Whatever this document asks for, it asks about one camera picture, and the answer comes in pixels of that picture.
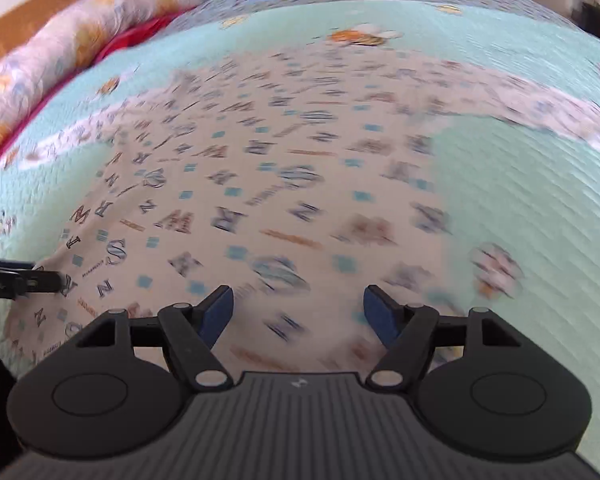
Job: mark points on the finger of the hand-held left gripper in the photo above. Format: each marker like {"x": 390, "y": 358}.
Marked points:
{"x": 10, "y": 282}

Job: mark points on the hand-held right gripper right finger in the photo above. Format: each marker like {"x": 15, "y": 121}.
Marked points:
{"x": 380, "y": 312}

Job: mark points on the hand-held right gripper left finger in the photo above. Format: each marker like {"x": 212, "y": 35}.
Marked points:
{"x": 217, "y": 312}

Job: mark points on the cream letter-print shirt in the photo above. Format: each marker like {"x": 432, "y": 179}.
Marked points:
{"x": 280, "y": 160}

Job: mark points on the green bee-print quilt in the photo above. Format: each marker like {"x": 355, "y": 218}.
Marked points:
{"x": 530, "y": 210}

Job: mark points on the red blanket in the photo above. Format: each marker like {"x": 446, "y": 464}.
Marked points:
{"x": 120, "y": 42}

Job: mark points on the wooden headboard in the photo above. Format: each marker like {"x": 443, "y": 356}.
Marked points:
{"x": 30, "y": 15}

